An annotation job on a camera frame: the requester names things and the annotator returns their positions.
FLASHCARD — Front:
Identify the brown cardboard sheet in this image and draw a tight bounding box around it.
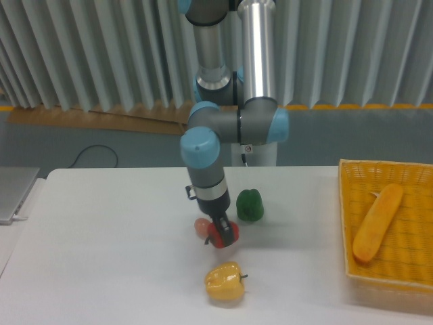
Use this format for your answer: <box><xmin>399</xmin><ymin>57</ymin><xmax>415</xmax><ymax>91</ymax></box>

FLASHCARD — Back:
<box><xmin>7</xmin><ymin>100</ymin><xmax>193</xmax><ymax>135</ymax></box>

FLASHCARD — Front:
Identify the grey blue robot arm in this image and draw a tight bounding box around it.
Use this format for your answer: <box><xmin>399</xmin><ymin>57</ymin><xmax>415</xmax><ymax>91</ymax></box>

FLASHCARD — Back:
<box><xmin>177</xmin><ymin>1</ymin><xmax>288</xmax><ymax>248</ymax></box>

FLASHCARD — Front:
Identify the yellow woven basket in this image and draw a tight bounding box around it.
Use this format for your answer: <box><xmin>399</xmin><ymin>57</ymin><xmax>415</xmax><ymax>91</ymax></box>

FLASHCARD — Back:
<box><xmin>338</xmin><ymin>159</ymin><xmax>432</xmax><ymax>315</ymax></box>

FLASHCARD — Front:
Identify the orange bread loaf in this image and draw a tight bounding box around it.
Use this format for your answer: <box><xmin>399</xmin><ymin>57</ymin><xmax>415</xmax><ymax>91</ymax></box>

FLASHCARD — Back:
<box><xmin>352</xmin><ymin>183</ymin><xmax>404</xmax><ymax>263</ymax></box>

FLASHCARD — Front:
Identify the black floor cable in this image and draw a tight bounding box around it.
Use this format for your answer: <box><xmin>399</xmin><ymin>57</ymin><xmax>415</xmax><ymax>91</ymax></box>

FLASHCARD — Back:
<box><xmin>66</xmin><ymin>144</ymin><xmax>119</xmax><ymax>169</ymax></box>

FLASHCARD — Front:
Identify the brown egg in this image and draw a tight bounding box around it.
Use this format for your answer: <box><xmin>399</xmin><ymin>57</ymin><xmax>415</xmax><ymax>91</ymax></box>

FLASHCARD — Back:
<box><xmin>194</xmin><ymin>218</ymin><xmax>210</xmax><ymax>238</ymax></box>

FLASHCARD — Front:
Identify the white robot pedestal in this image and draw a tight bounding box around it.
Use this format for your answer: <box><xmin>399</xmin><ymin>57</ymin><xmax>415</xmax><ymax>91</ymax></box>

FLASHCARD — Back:
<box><xmin>231</xmin><ymin>142</ymin><xmax>277</xmax><ymax>167</ymax></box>

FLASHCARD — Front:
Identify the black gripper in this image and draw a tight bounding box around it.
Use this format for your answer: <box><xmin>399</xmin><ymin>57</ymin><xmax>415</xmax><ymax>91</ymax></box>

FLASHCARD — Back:
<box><xmin>197</xmin><ymin>194</ymin><xmax>233</xmax><ymax>242</ymax></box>

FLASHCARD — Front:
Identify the yellow bell pepper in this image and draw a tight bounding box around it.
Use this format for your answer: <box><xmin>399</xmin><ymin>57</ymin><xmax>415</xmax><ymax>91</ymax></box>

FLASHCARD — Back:
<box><xmin>204</xmin><ymin>261</ymin><xmax>248</xmax><ymax>301</ymax></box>

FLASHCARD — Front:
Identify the green bell pepper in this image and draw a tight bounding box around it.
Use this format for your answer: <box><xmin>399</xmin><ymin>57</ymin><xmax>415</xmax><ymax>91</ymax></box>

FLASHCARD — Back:
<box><xmin>236</xmin><ymin>189</ymin><xmax>265</xmax><ymax>222</ymax></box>

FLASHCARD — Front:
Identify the white pleated curtain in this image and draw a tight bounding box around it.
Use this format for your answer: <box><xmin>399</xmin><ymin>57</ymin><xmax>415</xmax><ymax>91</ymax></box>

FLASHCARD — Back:
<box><xmin>1</xmin><ymin>1</ymin><xmax>432</xmax><ymax>111</ymax></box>

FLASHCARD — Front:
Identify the silver laptop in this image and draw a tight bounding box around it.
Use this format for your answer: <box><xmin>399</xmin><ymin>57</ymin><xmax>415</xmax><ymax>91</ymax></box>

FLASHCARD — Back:
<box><xmin>1</xmin><ymin>167</ymin><xmax>40</xmax><ymax>225</ymax></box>

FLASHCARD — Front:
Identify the red bell pepper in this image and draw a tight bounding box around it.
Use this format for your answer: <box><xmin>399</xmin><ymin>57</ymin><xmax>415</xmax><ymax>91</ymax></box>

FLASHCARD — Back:
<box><xmin>204</xmin><ymin>221</ymin><xmax>240</xmax><ymax>248</ymax></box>

